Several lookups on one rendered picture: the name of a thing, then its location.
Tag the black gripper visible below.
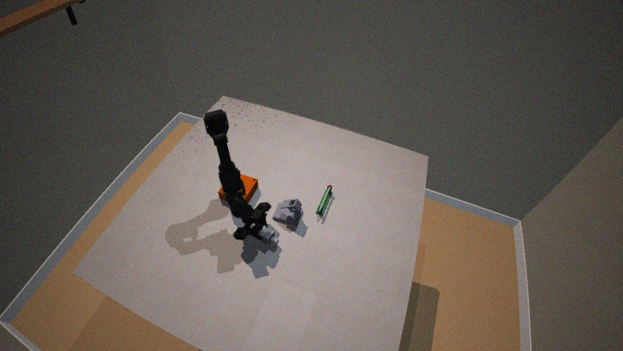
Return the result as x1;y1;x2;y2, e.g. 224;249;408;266
233;203;271;240

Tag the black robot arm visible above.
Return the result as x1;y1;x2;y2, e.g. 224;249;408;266
204;110;266;225

